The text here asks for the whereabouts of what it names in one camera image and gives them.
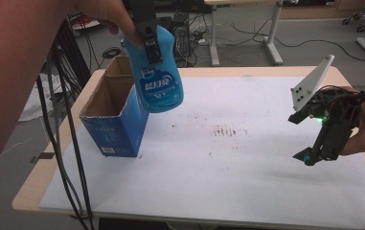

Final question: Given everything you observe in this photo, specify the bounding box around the black floor cable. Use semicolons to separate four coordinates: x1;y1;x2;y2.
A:
224;20;365;64

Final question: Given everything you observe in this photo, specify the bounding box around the blue cardboard box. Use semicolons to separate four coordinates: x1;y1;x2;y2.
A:
79;55;150;158

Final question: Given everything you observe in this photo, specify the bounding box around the black computer tower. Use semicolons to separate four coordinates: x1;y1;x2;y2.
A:
157;11;211;69

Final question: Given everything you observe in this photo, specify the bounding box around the white cloth on floor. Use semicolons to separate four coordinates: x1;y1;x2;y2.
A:
17;72;67;123

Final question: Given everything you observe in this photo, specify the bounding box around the blue detergent bottle white cap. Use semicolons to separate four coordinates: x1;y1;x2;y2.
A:
122;24;185;114

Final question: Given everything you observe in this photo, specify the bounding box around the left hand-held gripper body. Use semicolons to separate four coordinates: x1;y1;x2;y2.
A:
122;0;159;34

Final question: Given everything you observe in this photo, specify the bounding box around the white round table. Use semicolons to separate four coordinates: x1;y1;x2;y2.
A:
69;12;102;32

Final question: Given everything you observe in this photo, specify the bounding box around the white table mat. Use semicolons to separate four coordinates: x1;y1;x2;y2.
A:
38;76;365;230

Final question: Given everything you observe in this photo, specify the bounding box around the person's left hand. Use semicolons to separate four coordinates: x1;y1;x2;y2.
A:
70;0;145;48

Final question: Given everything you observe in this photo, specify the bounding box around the white office desk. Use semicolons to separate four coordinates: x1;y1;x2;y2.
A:
203;0;300;67

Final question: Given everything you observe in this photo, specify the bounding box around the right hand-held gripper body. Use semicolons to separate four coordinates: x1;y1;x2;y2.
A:
286;54;364;161

